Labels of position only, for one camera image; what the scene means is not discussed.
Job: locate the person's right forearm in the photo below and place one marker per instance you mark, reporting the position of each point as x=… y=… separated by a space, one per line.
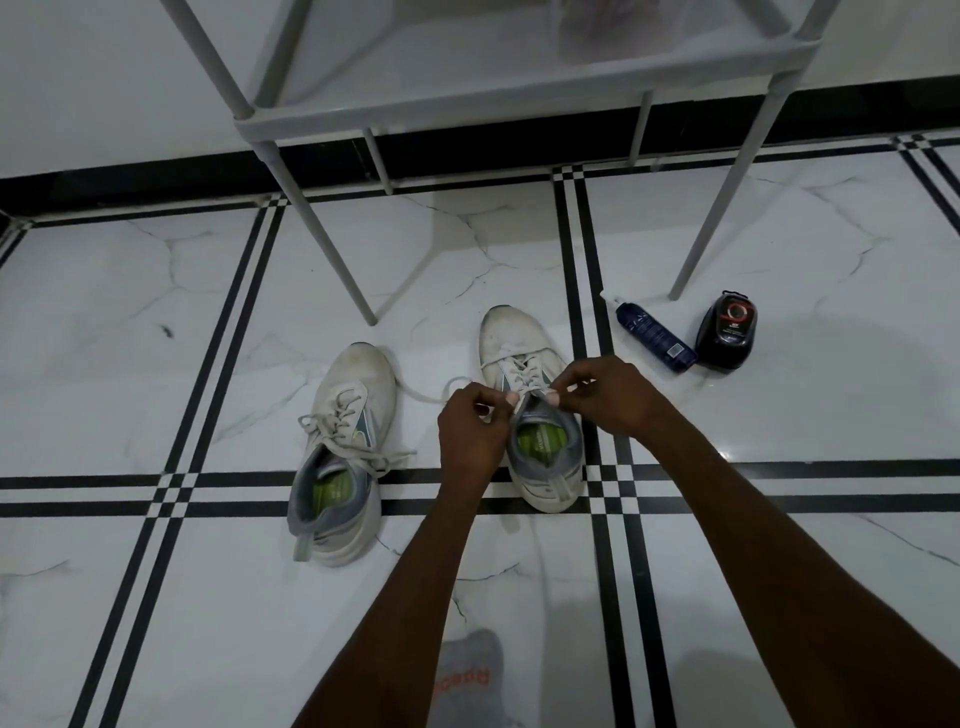
x=810 y=592

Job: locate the white shoelace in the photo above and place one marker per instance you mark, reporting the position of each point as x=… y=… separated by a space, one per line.
x=337 y=427
x=525 y=367

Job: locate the person's left forearm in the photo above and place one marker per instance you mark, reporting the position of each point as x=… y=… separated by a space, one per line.
x=397 y=615

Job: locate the grey metal shelf rack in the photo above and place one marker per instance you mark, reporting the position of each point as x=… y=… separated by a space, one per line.
x=487 y=97

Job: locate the black shoe polish container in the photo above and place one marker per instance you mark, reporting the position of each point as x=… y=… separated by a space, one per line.
x=726 y=331

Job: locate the white sock with orange print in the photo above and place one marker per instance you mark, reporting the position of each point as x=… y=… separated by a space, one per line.
x=469 y=682

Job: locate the person's left hand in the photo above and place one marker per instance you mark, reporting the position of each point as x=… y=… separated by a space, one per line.
x=472 y=442

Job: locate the white sneaker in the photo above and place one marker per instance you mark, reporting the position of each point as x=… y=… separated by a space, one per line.
x=360 y=371
x=510 y=326

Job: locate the person's right hand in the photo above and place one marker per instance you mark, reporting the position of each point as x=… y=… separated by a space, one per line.
x=615 y=397

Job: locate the dark blue spray bottle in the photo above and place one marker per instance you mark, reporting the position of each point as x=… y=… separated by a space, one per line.
x=652 y=334

